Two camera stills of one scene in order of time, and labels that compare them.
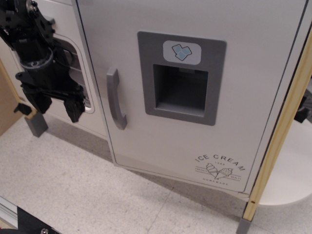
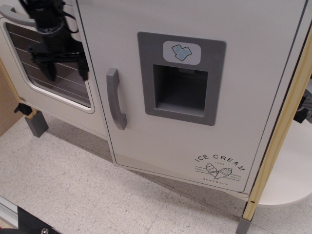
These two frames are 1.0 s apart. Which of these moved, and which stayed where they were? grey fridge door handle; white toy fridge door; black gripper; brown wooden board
Moved: black gripper
Stayed: white toy fridge door; brown wooden board; grey fridge door handle
